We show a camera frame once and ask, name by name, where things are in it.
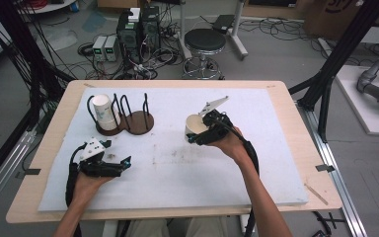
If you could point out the white foam mat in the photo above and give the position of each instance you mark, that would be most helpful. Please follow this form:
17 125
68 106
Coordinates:
177 184

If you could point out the person's right hand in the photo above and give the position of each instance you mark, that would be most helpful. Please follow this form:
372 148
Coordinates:
232 145

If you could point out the person's right leg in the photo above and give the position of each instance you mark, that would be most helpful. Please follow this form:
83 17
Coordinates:
207 228

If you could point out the grey power supply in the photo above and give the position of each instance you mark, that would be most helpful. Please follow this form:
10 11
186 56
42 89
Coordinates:
111 48
98 48

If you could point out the person's left leg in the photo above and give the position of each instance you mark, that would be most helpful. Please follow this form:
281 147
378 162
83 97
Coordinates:
146 229

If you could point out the small white box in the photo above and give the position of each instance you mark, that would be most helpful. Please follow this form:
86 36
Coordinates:
134 15

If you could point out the black metal frame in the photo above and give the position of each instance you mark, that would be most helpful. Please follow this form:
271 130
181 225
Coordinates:
23 65
339 59

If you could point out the person's left hand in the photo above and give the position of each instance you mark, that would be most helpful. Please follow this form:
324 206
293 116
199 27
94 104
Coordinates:
87 188

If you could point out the black tape piece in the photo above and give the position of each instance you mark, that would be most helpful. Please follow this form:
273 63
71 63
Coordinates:
325 168
33 171

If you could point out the white paper cup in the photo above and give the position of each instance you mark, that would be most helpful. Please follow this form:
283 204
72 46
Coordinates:
103 112
194 126

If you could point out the white round table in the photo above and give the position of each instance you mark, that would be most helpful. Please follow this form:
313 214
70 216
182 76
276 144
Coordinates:
51 6

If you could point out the brown cardboard box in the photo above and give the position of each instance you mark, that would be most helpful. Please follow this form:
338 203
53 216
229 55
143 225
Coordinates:
332 16

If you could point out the black computer tower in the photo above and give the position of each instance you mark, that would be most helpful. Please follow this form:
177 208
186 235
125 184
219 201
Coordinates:
150 29
128 38

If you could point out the black floor brackets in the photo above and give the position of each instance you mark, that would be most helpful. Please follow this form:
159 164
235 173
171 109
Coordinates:
325 225

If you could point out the person's leg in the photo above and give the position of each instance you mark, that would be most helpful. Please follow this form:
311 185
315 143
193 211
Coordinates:
207 228
146 229

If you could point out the black round stool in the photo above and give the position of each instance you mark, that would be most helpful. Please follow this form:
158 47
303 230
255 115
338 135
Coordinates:
205 39

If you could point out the white platform board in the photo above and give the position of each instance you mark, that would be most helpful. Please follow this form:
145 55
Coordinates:
358 105

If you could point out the aluminium floor rail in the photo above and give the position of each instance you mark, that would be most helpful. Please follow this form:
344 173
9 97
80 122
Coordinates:
3 169
335 184

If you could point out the black flat device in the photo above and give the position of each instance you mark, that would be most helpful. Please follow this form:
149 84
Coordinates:
223 22

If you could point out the white table leg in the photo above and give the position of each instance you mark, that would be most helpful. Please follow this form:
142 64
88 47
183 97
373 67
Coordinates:
108 229

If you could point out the thin wooden stick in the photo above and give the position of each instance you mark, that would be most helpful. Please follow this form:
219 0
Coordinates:
316 194

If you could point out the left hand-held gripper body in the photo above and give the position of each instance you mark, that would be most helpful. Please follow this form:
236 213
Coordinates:
95 164

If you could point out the brown cup holder rack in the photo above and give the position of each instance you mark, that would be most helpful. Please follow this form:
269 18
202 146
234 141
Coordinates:
138 124

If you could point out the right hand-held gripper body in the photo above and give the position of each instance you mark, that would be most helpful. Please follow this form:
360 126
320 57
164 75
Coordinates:
216 127

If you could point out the white metal stand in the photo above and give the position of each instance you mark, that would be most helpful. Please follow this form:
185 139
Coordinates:
237 33

